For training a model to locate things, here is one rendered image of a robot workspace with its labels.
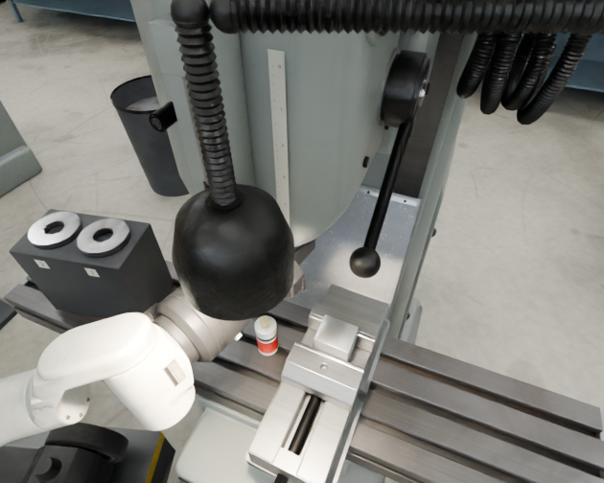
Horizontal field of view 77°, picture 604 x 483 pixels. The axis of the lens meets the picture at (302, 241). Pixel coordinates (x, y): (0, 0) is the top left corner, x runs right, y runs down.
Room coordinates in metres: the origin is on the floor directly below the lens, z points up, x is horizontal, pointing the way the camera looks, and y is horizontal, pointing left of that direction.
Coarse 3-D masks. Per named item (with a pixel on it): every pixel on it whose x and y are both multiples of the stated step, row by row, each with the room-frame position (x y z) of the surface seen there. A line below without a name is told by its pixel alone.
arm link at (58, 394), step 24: (72, 336) 0.20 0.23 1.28; (96, 336) 0.19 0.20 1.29; (120, 336) 0.19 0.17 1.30; (144, 336) 0.19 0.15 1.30; (48, 360) 0.17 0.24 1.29; (72, 360) 0.16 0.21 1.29; (96, 360) 0.16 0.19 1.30; (120, 360) 0.16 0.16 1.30; (48, 384) 0.15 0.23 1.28; (72, 384) 0.15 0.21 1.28; (48, 408) 0.14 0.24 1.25; (72, 408) 0.15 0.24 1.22
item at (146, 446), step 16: (48, 432) 0.38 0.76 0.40; (128, 432) 0.38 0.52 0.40; (144, 432) 0.38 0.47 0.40; (160, 432) 0.38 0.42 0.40; (128, 448) 0.34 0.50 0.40; (144, 448) 0.34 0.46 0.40; (160, 448) 0.35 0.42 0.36; (112, 464) 0.30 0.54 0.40; (128, 464) 0.30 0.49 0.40; (144, 464) 0.30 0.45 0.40; (160, 464) 0.32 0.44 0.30; (112, 480) 0.26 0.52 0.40; (128, 480) 0.26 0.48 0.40; (144, 480) 0.26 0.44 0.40; (160, 480) 0.29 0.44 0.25
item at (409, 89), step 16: (400, 64) 0.35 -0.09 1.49; (416, 64) 0.35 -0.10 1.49; (400, 80) 0.34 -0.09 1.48; (416, 80) 0.34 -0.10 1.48; (384, 96) 0.34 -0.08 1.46; (400, 96) 0.33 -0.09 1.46; (416, 96) 0.33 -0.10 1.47; (384, 112) 0.34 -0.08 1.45; (400, 112) 0.33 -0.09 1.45; (416, 112) 0.36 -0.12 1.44; (400, 128) 0.33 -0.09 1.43; (400, 144) 0.32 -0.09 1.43; (400, 160) 0.31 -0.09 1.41; (384, 176) 0.30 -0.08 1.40; (384, 192) 0.28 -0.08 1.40; (384, 208) 0.27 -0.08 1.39; (368, 240) 0.25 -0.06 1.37; (352, 256) 0.24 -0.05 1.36; (368, 256) 0.23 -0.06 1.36; (368, 272) 0.22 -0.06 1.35
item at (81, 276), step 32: (64, 224) 0.52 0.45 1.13; (96, 224) 0.52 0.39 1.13; (128, 224) 0.53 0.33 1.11; (32, 256) 0.46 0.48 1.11; (64, 256) 0.45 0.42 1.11; (96, 256) 0.45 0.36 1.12; (128, 256) 0.46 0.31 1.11; (160, 256) 0.53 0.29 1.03; (64, 288) 0.45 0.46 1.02; (96, 288) 0.44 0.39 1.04; (128, 288) 0.42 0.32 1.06; (160, 288) 0.49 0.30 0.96
